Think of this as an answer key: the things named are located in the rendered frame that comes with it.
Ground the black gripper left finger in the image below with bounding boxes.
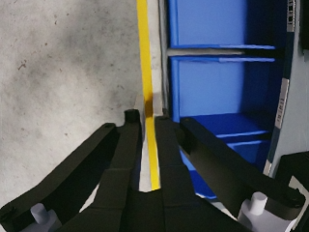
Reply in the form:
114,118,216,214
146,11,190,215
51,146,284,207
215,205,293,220
0,94,146,232

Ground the grey metal rack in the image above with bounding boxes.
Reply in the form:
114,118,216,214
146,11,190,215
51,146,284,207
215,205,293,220
158,0,309,179

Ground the yellow bar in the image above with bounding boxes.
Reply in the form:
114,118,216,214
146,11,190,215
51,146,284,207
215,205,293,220
136,0,158,190

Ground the blue open bin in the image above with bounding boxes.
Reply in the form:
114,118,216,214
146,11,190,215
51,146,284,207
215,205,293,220
169,54,284,137
166,0,287,49
181,132,272,198

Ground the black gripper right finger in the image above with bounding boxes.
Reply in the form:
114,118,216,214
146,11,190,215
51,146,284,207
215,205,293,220
153,93,305,232

